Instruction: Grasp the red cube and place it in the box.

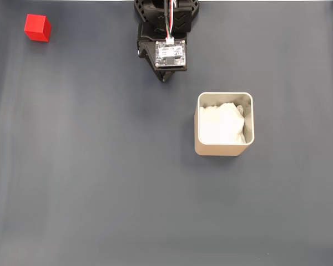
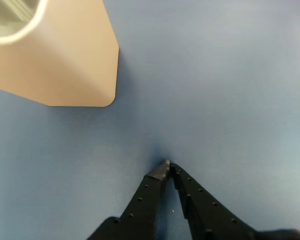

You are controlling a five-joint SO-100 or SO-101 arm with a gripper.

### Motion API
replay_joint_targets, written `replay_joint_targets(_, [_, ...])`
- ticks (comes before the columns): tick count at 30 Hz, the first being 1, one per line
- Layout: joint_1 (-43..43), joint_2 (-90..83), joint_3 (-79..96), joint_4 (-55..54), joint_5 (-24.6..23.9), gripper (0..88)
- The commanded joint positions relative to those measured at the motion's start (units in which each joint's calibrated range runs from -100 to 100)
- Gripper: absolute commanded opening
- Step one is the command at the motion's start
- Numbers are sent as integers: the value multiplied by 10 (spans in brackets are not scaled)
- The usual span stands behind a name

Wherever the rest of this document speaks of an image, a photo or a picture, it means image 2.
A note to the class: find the blue-grey table mat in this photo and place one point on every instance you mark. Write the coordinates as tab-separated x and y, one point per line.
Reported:
215	100

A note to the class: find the beige square box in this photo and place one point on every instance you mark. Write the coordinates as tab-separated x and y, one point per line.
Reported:
65	62

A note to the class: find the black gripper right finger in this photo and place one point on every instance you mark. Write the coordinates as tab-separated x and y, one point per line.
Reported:
205	215

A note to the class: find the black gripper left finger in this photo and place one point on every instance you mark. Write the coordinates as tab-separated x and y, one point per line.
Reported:
140	207

